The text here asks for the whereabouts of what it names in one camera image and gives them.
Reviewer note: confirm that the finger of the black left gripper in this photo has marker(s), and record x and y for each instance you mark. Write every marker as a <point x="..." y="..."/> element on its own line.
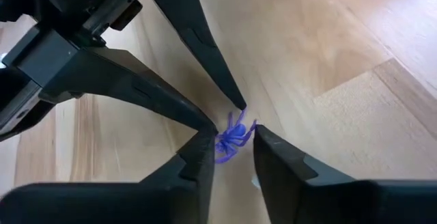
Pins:
<point x="119" y="77"/>
<point x="198" y="29"/>

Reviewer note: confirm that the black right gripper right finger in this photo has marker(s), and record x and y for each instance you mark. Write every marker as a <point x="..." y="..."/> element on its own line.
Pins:
<point x="307" y="196"/>

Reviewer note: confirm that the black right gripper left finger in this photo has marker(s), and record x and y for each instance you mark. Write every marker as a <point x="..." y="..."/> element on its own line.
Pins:
<point x="164" y="200"/>

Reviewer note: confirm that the purple plastic spider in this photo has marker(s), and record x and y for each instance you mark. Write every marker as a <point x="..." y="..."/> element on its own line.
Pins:
<point x="235" y="133"/>

